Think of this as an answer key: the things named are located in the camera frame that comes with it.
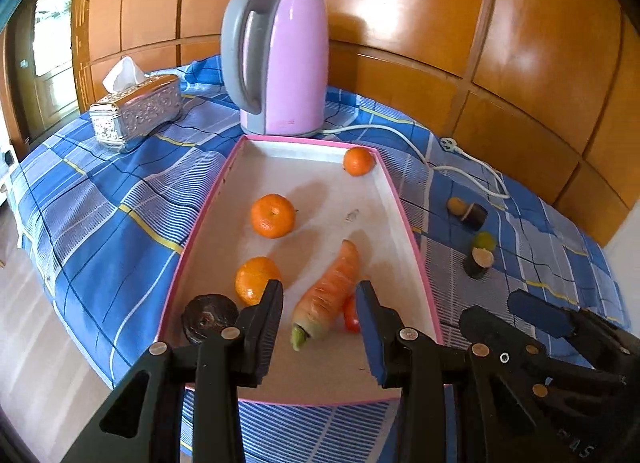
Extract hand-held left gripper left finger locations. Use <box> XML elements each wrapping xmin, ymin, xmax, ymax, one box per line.
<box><xmin>60</xmin><ymin>279</ymin><xmax>285</xmax><ymax>463</ymax></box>

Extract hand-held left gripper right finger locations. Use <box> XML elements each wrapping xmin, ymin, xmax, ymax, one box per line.
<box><xmin>355</xmin><ymin>280</ymin><xmax>556</xmax><ymax>463</ymax></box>

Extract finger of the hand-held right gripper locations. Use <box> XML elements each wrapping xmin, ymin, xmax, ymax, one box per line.
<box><xmin>506</xmin><ymin>289</ymin><xmax>628</xmax><ymax>384</ymax></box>
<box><xmin>459</xmin><ymin>305</ymin><xmax>551</xmax><ymax>374</ymax></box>

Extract red tomato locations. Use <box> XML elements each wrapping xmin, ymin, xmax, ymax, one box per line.
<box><xmin>342</xmin><ymin>294</ymin><xmax>362</xmax><ymax>334</ymax></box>

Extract dark purple wrinkled fruit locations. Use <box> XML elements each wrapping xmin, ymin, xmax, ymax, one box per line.
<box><xmin>181</xmin><ymin>294</ymin><xmax>240</xmax><ymax>345</ymax></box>

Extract orange mandarin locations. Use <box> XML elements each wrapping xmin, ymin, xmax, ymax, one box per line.
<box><xmin>235</xmin><ymin>256</ymin><xmax>282</xmax><ymax>307</ymax></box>
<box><xmin>250</xmin><ymin>194</ymin><xmax>297</xmax><ymax>239</ymax></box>
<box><xmin>343</xmin><ymin>146</ymin><xmax>376</xmax><ymax>178</ymax></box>

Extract orange carrot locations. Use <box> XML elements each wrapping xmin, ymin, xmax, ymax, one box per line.
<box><xmin>290</xmin><ymin>239</ymin><xmax>361</xmax><ymax>352</ymax></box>

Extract pink-rimmed white tray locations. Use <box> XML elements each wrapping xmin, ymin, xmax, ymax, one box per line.
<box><xmin>157</xmin><ymin>134</ymin><xmax>445</xmax><ymax>406</ymax></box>

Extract blue plaid cloth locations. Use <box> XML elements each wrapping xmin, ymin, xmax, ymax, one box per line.
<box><xmin>10</xmin><ymin>54</ymin><xmax>630</xmax><ymax>463</ymax></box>

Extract silver embossed tissue box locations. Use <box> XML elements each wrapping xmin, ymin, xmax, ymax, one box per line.
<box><xmin>89</xmin><ymin>74</ymin><xmax>182</xmax><ymax>153</ymax></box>

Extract pink electric kettle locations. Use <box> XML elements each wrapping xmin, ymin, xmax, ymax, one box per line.
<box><xmin>221</xmin><ymin>0</ymin><xmax>329</xmax><ymax>138</ymax></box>

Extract white tissue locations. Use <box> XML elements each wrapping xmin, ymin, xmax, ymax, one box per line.
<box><xmin>102</xmin><ymin>56</ymin><xmax>147</xmax><ymax>92</ymax></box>

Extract white cabinet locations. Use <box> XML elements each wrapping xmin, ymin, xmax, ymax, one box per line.
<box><xmin>0</xmin><ymin>118</ymin><xmax>21</xmax><ymax>206</ymax></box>

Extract wooden glass door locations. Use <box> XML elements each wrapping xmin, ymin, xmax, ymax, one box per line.
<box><xmin>0</xmin><ymin>0</ymin><xmax>83</xmax><ymax>144</ymax></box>

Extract white kettle power cord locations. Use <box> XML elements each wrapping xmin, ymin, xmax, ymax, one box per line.
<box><xmin>320</xmin><ymin>124</ymin><xmax>512</xmax><ymax>200</ymax></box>

